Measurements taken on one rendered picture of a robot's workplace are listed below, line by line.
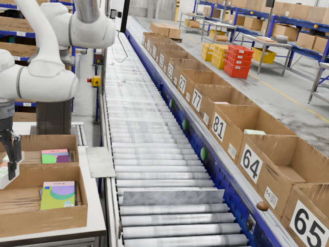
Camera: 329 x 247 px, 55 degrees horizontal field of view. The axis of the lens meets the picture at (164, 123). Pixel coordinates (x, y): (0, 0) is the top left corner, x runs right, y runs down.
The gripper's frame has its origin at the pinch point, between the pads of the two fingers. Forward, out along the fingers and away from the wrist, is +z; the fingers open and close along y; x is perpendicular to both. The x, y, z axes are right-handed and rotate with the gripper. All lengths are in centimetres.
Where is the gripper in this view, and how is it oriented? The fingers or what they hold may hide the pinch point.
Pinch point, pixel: (3, 168)
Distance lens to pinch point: 124.8
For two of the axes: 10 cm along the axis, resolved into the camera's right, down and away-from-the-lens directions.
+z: -1.4, 9.1, 3.8
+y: 9.8, 1.9, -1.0
